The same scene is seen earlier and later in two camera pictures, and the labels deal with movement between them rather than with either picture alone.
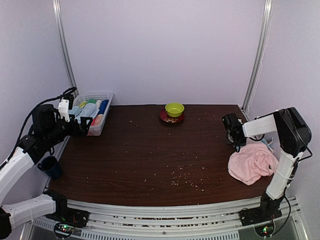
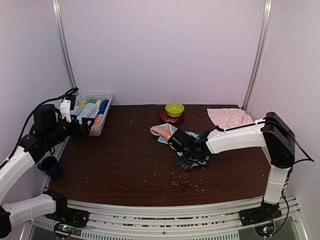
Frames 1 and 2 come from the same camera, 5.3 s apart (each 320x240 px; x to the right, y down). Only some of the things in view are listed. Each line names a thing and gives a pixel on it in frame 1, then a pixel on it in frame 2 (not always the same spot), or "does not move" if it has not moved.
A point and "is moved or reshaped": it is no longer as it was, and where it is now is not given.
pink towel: (250, 162) to (228, 117)
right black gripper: (242, 143) to (183, 166)
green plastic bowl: (174, 109) does not move
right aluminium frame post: (262, 52) does not move
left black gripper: (83, 129) does not move
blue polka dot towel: (268, 141) is moved or reshaped
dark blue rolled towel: (102, 107) does not move
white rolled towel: (98, 103) does not move
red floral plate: (167, 119) does not move
